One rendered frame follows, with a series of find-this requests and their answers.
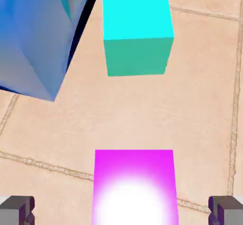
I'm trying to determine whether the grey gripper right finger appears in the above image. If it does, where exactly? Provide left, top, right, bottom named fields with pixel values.
left=208, top=195, right=243, bottom=225

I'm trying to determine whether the small magenta cube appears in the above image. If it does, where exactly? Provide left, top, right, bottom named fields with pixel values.
left=90, top=149, right=179, bottom=225

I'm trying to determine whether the small cyan cube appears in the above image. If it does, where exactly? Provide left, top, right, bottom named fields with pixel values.
left=102, top=0, right=175, bottom=77

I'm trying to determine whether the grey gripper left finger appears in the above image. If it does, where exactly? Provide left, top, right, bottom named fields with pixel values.
left=0, top=195, right=36, bottom=225

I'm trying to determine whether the large blue box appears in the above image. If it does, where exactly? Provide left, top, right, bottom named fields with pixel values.
left=0, top=0, right=104, bottom=103

